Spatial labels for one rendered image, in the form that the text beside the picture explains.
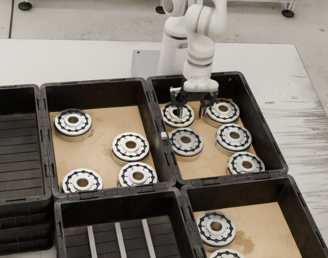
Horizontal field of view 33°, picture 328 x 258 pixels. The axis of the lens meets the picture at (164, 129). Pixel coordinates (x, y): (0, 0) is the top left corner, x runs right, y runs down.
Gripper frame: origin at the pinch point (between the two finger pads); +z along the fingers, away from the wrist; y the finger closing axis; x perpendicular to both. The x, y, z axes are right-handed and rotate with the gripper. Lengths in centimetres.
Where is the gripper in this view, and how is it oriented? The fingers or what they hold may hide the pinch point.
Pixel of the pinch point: (190, 112)
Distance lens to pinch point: 160.9
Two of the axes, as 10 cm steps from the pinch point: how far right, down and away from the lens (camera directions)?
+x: 1.1, 7.0, -7.1
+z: -0.9, 7.1, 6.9
